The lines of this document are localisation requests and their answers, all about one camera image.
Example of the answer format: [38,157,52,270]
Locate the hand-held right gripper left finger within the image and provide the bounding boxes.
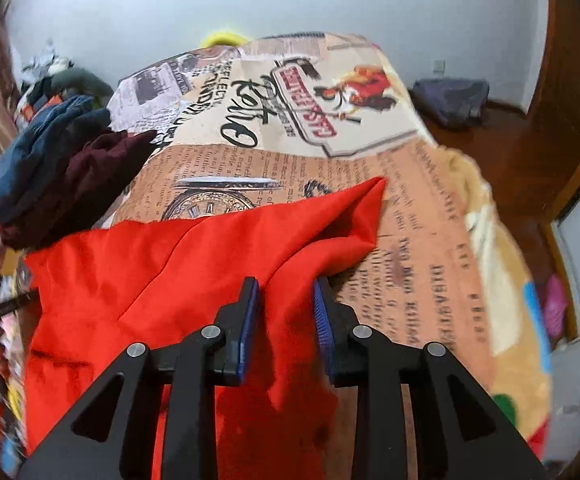
[17,276,262,480]

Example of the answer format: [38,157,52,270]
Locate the pink slipper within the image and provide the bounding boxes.
[542,272,568,341]

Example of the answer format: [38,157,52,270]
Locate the pile of clothes and boxes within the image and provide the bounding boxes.
[17,40,76,111]

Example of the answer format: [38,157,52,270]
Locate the dark bag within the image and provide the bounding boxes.
[412,77,491,131]

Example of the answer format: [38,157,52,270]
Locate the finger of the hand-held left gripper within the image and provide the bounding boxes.
[0,290,40,317]

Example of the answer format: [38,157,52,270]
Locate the yellow round object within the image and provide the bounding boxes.
[202,31,248,48]

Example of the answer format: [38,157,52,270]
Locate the brown wooden door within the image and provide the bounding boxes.
[527,0,580,161]

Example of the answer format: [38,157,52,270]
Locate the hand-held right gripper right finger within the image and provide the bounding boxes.
[311,276,546,480]

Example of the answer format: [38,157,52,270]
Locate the folded blue jeans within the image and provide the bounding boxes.
[0,95,113,223]

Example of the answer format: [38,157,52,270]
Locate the folded dark maroon garment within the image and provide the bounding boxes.
[0,130,158,251]

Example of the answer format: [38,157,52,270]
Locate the red zip jacket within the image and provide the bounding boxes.
[22,176,388,480]

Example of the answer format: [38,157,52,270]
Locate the printed newspaper-pattern blanket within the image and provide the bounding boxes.
[105,32,556,456]

